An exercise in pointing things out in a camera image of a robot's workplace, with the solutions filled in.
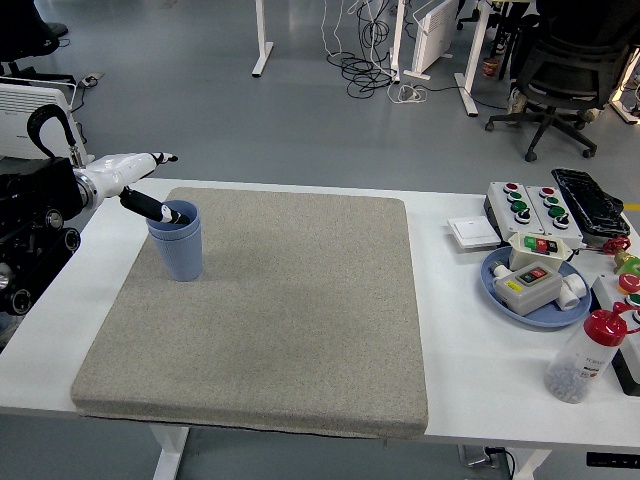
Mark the white panel heater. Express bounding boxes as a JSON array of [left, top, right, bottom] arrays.
[[410, 0, 460, 81], [0, 77, 96, 164]]

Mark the white pipe fitting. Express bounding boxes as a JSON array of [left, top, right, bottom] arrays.
[[557, 272, 587, 311]]

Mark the red-handled brass valve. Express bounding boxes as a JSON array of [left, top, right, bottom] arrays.
[[601, 236, 635, 274]]

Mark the white wall switch plate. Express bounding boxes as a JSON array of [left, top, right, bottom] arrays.
[[446, 214, 503, 251]]

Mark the blue ribbed cup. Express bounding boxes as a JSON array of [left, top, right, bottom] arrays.
[[145, 199, 202, 240], [148, 222, 205, 283]]

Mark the blue plate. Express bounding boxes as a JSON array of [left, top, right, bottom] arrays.
[[480, 245, 593, 330]]

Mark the white green-red switch box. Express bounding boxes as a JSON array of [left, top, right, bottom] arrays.
[[508, 231, 576, 274]]

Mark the clear bottle with red cap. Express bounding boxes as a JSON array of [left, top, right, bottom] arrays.
[[543, 301, 640, 404]]

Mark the black table control panel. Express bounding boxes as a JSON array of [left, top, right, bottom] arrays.
[[585, 452, 640, 467]]

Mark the black plastic-wrapped tray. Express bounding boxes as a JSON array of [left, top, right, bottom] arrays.
[[551, 167, 632, 237]]

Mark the grey-brown mat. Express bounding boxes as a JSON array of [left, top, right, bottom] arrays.
[[70, 187, 430, 441]]

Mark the white power strip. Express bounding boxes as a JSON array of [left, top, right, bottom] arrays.
[[387, 82, 430, 106]]

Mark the white four-button control box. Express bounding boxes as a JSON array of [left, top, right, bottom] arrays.
[[524, 185, 584, 251], [487, 180, 544, 236]]

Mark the black mesh office chair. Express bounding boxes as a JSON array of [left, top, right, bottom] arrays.
[[484, 29, 639, 163]]

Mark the white mushroom-button control box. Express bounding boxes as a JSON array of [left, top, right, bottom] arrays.
[[591, 272, 640, 399]]

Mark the white desk leg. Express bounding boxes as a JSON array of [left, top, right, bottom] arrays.
[[453, 0, 494, 119], [387, 0, 407, 84], [250, 0, 275, 77], [608, 44, 640, 126]]

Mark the grey red-button switch box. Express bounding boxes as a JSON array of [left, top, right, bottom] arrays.
[[493, 262, 565, 317]]

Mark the white table leg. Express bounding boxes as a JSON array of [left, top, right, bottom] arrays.
[[509, 444, 554, 480], [151, 424, 191, 480]]

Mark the black cable bundle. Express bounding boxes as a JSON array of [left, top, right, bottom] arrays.
[[327, 0, 401, 99]]

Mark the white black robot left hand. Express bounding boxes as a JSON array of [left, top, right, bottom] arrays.
[[73, 151, 191, 225]]

